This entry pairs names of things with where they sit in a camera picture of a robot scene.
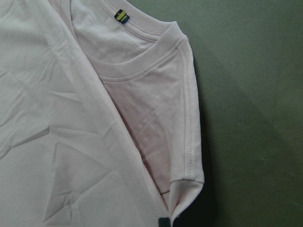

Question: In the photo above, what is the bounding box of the pink Snoopy t-shirt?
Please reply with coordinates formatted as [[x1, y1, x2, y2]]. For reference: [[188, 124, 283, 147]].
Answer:
[[0, 0, 204, 227]]

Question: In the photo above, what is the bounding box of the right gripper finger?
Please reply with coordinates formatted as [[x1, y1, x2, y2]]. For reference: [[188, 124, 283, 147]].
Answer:
[[158, 218, 170, 227]]

